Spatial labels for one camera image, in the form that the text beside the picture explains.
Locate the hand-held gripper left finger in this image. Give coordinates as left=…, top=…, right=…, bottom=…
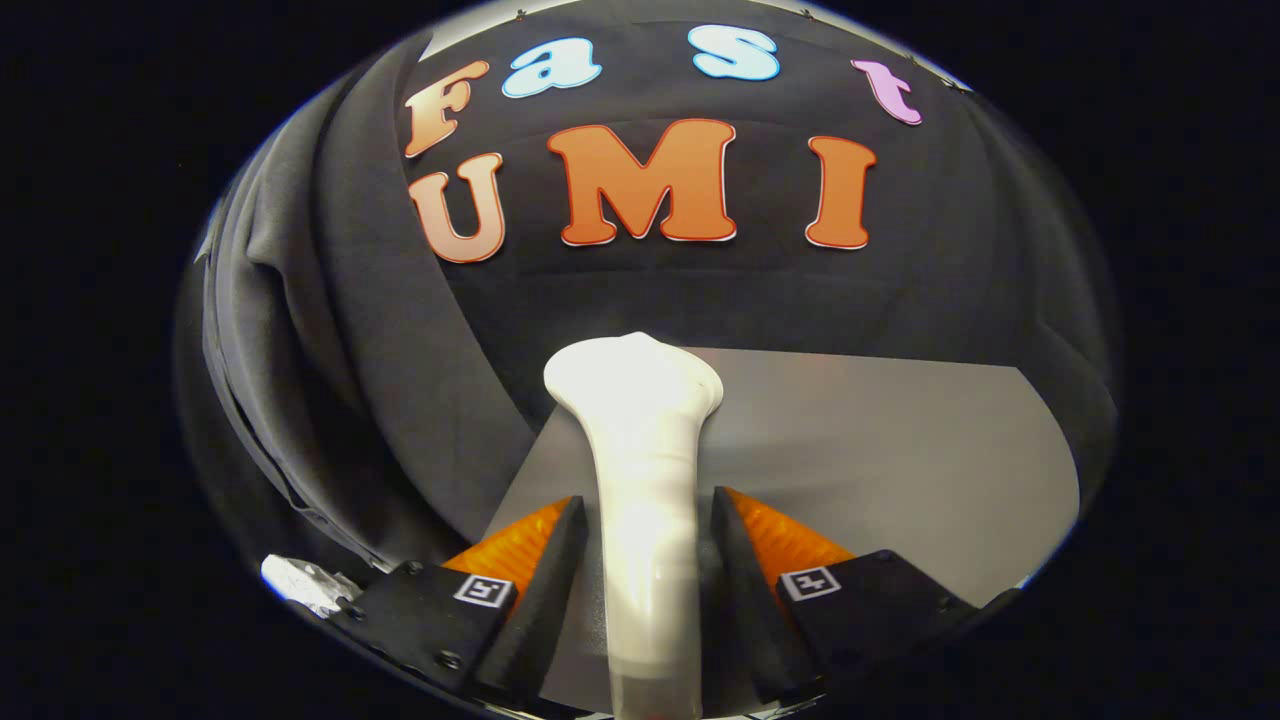
left=345, top=495, right=589, bottom=706

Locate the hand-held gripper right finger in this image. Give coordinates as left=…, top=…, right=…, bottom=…
left=712, top=487, right=986, bottom=701

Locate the white garment steamer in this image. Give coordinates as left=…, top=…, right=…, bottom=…
left=543, top=332, right=725, bottom=720

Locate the dark grey button shirt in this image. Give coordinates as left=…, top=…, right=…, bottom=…
left=195, top=40, right=541, bottom=576

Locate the grey cabinet with drawers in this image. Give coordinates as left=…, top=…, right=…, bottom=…
left=480, top=345, right=1083, bottom=716

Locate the white cloth pile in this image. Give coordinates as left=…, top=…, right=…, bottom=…
left=260, top=553, right=361, bottom=619

